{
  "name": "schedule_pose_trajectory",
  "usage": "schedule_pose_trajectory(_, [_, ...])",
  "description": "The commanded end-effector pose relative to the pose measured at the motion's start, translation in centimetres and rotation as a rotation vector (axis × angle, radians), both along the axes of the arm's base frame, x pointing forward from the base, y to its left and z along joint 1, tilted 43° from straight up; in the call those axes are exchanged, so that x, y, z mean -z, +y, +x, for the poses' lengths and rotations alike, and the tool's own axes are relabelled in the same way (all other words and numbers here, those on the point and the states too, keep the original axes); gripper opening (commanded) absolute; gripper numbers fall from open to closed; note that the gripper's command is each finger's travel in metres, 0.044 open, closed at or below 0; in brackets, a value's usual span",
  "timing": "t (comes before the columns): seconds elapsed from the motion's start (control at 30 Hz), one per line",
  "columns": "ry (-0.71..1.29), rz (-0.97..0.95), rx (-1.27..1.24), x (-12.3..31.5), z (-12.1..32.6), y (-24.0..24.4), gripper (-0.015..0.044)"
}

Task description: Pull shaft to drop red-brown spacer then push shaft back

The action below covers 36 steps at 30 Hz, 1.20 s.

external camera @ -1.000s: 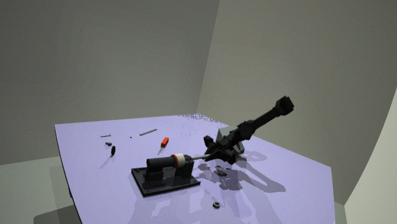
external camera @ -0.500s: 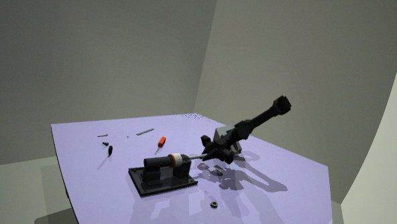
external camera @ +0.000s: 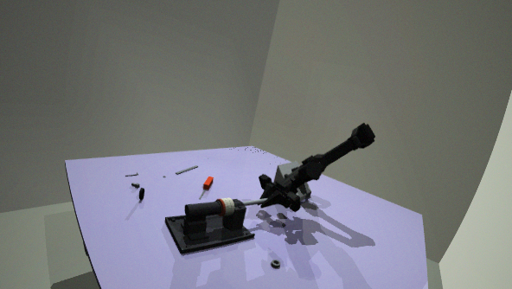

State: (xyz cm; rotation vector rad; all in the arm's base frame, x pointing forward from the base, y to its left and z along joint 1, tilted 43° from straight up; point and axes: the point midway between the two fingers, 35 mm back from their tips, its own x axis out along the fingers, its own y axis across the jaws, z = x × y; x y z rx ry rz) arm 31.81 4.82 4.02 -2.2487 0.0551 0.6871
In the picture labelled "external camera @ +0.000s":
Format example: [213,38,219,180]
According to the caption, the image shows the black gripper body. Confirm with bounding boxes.
[259,173,301,212]

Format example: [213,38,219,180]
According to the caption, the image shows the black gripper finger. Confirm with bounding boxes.
[260,183,273,199]
[260,191,285,208]

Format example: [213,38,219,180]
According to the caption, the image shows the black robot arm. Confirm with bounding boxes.
[290,123,375,187]

